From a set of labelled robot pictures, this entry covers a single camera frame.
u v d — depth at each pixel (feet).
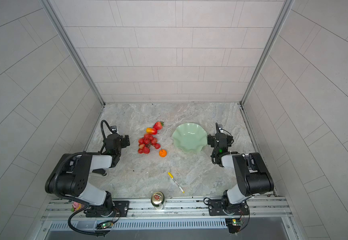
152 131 3.17
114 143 2.32
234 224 2.22
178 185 2.57
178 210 2.33
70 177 1.45
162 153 2.85
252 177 1.46
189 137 3.19
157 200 2.13
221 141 2.26
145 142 2.89
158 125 3.25
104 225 2.14
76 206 2.24
